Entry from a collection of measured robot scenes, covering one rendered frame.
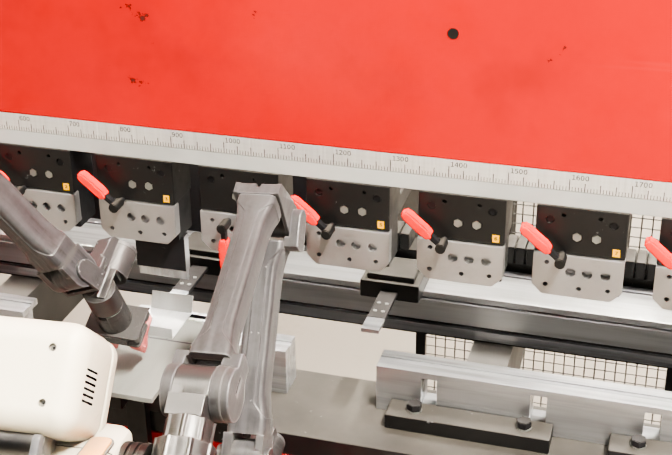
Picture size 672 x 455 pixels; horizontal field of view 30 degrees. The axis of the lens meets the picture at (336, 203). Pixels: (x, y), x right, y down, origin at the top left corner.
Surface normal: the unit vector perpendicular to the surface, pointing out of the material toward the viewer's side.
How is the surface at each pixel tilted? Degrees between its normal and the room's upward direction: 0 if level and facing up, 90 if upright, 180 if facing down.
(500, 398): 90
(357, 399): 0
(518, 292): 0
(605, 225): 90
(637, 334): 90
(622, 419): 90
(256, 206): 24
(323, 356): 0
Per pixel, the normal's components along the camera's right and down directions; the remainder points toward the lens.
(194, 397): -0.18, -0.47
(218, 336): -0.15, -0.66
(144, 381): -0.01, -0.90
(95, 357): 0.98, 0.07
